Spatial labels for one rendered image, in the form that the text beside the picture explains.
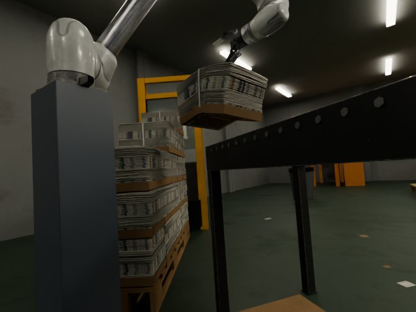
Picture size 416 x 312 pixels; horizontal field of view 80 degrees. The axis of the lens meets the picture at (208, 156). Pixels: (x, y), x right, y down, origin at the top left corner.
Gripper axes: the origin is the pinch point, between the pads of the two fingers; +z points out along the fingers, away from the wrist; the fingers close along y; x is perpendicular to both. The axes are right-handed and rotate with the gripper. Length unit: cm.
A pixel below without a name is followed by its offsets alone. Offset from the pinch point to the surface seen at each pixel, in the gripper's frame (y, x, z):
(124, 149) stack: 47, -40, 31
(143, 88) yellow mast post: -57, 49, 171
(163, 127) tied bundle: 23, 6, 66
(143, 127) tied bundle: 21, -5, 76
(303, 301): 130, 28, -15
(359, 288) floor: 130, 58, -31
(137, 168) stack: 57, -35, 28
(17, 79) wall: -95, -63, 300
